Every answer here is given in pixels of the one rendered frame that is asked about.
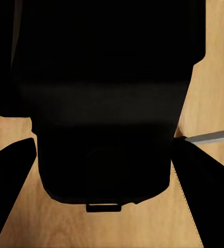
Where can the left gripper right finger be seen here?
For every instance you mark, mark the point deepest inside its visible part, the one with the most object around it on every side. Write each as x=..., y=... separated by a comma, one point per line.
x=202, y=181

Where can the camera tripod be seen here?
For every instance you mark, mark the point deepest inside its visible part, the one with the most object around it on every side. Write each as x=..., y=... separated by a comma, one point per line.
x=213, y=137

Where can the digital camera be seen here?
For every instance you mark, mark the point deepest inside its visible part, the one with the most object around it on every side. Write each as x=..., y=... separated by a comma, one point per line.
x=104, y=83

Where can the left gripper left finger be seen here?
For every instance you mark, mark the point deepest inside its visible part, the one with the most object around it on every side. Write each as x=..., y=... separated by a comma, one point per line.
x=16, y=161

